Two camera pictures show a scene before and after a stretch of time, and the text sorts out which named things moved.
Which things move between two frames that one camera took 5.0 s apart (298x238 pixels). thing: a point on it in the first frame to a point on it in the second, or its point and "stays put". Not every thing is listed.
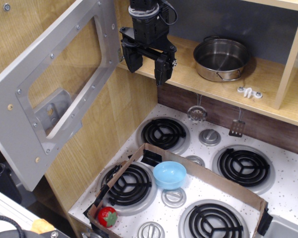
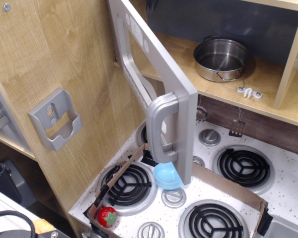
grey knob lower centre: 174,199 stays put
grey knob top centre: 209,137 stays put
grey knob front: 152,229 stays put
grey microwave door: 38,100 to 161,85
